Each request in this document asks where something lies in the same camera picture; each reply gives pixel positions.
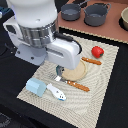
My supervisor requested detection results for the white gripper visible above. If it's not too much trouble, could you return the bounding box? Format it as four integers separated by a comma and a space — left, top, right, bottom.
14, 31, 83, 77

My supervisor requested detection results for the red toy tomato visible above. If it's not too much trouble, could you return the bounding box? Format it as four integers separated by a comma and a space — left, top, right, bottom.
91, 46, 104, 58

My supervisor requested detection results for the white toy fish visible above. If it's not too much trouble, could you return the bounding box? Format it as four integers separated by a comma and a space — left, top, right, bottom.
47, 84, 66, 101

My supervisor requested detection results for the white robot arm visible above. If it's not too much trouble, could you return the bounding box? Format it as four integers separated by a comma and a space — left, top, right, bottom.
3, 0, 82, 73

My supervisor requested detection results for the beige round plate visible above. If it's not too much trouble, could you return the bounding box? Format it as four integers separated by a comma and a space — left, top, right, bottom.
62, 60, 87, 81

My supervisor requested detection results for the small grey pot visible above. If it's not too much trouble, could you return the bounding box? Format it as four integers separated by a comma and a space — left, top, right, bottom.
61, 1, 87, 21

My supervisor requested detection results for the woven beige placemat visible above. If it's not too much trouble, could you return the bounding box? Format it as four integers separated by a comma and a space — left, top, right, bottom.
18, 36, 118, 128

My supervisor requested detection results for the large grey pot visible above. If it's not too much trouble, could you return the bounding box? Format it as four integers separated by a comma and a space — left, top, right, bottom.
84, 3, 111, 27

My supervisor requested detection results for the beige bowl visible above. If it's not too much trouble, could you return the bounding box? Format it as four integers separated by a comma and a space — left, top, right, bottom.
121, 7, 128, 30

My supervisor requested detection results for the wooden handled knife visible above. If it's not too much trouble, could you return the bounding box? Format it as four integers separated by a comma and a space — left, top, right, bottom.
81, 57, 102, 65

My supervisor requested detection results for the wooden handled fork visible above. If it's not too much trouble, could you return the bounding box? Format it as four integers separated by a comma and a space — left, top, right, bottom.
49, 74, 90, 92

